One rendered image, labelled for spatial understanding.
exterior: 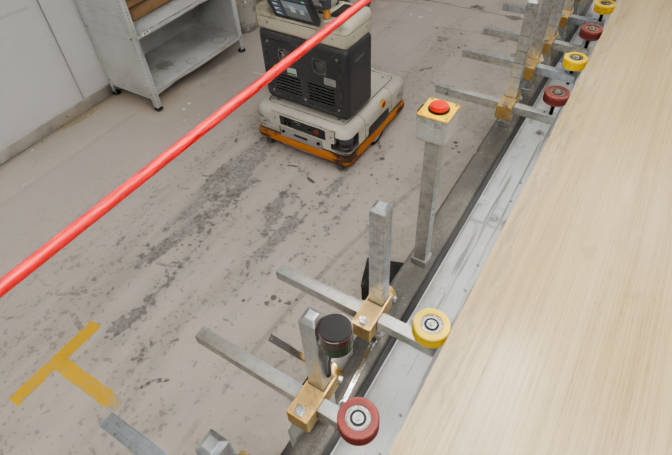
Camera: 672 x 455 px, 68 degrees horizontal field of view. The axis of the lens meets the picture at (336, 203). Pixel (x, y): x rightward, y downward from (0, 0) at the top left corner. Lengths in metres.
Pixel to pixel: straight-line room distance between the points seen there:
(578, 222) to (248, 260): 1.53
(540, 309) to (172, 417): 1.42
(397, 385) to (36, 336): 1.67
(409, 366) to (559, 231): 0.51
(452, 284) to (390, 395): 0.39
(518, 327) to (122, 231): 2.09
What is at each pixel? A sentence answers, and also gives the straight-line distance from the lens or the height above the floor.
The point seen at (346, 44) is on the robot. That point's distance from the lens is 2.42.
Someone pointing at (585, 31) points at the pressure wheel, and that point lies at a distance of 2.25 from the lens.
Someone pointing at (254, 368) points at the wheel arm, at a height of 0.86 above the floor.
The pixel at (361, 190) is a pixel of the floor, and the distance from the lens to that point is 2.67.
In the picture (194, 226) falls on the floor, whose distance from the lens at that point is 2.64.
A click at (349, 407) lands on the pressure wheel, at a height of 0.91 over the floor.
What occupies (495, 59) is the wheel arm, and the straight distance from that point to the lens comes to 2.11.
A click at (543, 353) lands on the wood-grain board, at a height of 0.90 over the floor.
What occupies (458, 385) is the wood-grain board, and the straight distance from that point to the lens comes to 1.06.
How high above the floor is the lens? 1.85
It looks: 45 degrees down
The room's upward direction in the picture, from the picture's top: 4 degrees counter-clockwise
